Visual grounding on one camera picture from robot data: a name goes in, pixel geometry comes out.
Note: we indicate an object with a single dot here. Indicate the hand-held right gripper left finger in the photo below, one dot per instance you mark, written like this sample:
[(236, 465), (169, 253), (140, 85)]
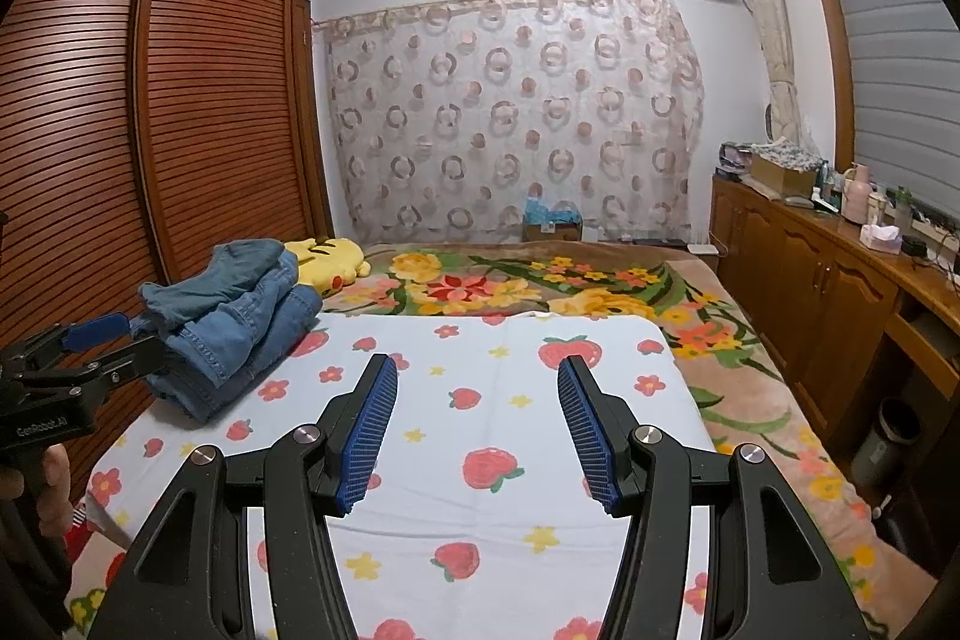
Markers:
[(367, 437)]

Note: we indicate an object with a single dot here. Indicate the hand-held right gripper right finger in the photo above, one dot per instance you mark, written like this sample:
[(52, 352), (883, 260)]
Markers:
[(589, 437)]

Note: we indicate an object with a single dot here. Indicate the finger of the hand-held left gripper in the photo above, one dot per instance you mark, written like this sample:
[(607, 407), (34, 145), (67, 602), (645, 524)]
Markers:
[(127, 364), (97, 329)]

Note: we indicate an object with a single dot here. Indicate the person's left forearm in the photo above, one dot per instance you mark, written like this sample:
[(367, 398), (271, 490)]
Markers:
[(30, 572)]

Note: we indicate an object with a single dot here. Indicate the person's left hand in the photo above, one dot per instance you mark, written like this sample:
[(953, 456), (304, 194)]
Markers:
[(56, 490)]

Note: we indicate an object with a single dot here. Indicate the white strawberry print sheet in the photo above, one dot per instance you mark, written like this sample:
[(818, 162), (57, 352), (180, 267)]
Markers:
[(465, 385)]

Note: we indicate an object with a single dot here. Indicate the floral blanket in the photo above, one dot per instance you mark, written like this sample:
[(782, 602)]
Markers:
[(525, 287)]

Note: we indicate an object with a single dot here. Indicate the yellow plush toy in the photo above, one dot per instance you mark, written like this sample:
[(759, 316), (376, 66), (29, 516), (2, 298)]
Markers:
[(330, 265)]

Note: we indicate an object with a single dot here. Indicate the cardboard box with blue packaging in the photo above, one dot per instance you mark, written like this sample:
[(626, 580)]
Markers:
[(555, 229)]

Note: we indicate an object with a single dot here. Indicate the small white box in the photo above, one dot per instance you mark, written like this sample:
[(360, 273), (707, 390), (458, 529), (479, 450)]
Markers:
[(703, 248)]

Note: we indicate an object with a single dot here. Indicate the wooden slatted wardrobe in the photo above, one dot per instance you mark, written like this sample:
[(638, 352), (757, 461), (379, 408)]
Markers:
[(210, 123)]

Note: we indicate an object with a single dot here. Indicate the wooden sideboard cabinet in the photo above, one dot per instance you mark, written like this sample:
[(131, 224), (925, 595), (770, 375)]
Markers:
[(810, 280)]

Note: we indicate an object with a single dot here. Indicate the grey trash bin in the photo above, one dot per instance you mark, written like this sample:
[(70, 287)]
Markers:
[(889, 445)]

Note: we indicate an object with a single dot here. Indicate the dark printed bag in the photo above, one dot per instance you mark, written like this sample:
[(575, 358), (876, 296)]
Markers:
[(735, 159)]

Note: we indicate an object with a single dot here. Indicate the sheer circle pattern curtain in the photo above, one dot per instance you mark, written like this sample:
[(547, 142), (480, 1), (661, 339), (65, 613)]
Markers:
[(525, 123)]

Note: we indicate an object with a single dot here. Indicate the cardboard box of small packets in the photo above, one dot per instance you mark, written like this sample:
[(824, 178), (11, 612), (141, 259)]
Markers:
[(780, 179)]

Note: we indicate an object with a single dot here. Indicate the pink tissue box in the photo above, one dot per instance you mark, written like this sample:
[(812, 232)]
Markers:
[(879, 239)]

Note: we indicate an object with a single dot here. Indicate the pink thermos jug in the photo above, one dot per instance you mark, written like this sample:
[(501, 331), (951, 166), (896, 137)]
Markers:
[(855, 197)]

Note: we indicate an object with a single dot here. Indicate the white power strip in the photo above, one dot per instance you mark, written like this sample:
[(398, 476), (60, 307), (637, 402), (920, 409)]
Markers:
[(937, 224)]

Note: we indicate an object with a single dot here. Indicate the beige window curtain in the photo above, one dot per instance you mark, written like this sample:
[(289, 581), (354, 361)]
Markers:
[(772, 33)]

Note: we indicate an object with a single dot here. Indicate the grey window blind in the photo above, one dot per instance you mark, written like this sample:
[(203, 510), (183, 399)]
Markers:
[(892, 63)]

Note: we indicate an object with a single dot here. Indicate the wooden window frame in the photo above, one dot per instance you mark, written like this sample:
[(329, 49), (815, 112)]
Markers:
[(829, 33)]

